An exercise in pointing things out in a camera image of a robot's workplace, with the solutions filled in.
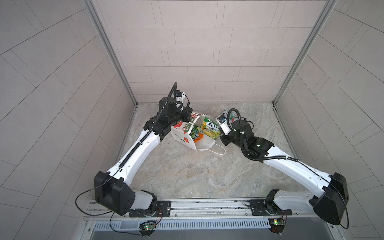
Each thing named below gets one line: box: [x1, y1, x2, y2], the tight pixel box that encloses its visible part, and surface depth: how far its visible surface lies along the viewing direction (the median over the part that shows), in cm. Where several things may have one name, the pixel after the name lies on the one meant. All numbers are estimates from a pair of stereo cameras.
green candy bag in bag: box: [189, 124, 199, 141], surface depth 92 cm
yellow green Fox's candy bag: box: [196, 116, 222, 140], surface depth 77 cm
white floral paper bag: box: [170, 112, 226, 155], surface depth 83 cm
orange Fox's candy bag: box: [193, 133, 204, 143], surface depth 93 cm
